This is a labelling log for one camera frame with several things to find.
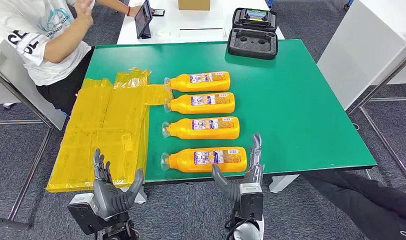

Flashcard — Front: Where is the black foam carrying case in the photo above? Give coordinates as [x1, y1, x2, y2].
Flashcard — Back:
[227, 7, 279, 61]

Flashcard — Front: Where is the person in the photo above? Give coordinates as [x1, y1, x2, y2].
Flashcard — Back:
[302, 170, 406, 240]
[0, 0, 144, 117]

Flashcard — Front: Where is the black tablet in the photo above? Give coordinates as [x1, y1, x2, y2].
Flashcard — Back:
[134, 0, 154, 40]

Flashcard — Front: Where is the orange detergent bottle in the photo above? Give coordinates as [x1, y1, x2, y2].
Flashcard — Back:
[163, 71, 231, 93]
[163, 92, 236, 115]
[160, 146, 248, 174]
[161, 116, 241, 141]

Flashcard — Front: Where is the white partition panel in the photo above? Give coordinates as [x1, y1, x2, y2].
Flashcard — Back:
[317, 0, 406, 111]
[0, 39, 68, 132]

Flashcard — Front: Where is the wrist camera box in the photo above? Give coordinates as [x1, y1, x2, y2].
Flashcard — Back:
[238, 182, 264, 222]
[67, 193, 106, 236]

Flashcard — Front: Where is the steel tube frame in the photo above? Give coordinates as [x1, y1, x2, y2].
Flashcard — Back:
[0, 49, 55, 231]
[347, 31, 406, 193]

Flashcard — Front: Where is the black remote controller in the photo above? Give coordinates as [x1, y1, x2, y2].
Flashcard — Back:
[239, 8, 273, 24]

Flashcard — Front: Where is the white table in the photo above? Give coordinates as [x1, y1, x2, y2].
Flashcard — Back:
[116, 0, 285, 46]

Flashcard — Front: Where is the cardboard box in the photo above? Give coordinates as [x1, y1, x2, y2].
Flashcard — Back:
[177, 0, 211, 11]

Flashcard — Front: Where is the white table foot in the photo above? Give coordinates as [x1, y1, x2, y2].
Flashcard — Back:
[120, 185, 148, 205]
[269, 174, 301, 194]

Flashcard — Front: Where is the flat white box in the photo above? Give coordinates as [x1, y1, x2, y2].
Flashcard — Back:
[178, 27, 226, 38]

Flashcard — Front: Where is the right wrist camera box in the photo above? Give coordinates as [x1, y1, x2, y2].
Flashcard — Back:
[238, 182, 264, 222]

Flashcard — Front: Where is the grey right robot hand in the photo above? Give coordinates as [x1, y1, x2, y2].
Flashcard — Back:
[211, 133, 266, 204]

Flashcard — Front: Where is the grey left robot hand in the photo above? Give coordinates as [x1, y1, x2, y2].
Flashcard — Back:
[91, 148, 145, 220]

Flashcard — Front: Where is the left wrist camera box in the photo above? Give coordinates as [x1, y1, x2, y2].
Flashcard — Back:
[67, 193, 106, 236]

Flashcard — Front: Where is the yellow plastic wrapped board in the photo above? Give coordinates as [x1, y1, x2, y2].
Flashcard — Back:
[45, 67, 173, 194]

